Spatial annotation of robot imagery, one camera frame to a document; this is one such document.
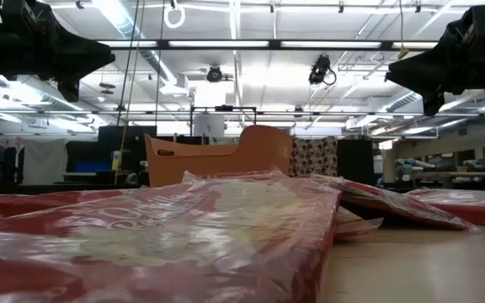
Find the black ceiling camera with cable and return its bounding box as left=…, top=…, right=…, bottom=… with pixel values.
left=307, top=54, right=338, bottom=87

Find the round black ceiling camera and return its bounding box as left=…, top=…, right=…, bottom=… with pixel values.
left=205, top=64, right=224, bottom=83

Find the black partition panel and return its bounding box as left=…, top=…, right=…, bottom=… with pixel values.
left=337, top=138, right=375, bottom=186

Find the white cloth sheet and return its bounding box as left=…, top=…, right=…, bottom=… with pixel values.
left=22, top=138, right=69, bottom=186

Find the white hanging ring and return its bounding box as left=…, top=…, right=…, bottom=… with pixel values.
left=163, top=3, right=187, bottom=29

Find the hanging cable with yellow hook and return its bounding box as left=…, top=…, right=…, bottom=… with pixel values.
left=397, top=0, right=410, bottom=61

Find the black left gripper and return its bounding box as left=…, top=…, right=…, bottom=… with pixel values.
left=0, top=0, right=116, bottom=83

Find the orange plastic basket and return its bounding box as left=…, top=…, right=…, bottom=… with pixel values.
left=144, top=125, right=294, bottom=189

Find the wooden shelf bench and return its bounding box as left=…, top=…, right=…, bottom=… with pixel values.
left=383, top=141, right=485, bottom=191

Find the red Orville popcorn bag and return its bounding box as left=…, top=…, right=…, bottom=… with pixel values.
left=333, top=205, right=385, bottom=242
left=0, top=189, right=128, bottom=225
left=0, top=167, right=343, bottom=303
left=309, top=173, right=477, bottom=231
left=406, top=187, right=485, bottom=231

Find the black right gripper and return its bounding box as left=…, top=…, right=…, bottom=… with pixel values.
left=386, top=3, right=485, bottom=94

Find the patterned cloth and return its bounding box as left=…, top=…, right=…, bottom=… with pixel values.
left=289, top=136, right=338, bottom=178

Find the white cylinder tank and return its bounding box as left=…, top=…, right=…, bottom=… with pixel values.
left=193, top=112, right=226, bottom=145

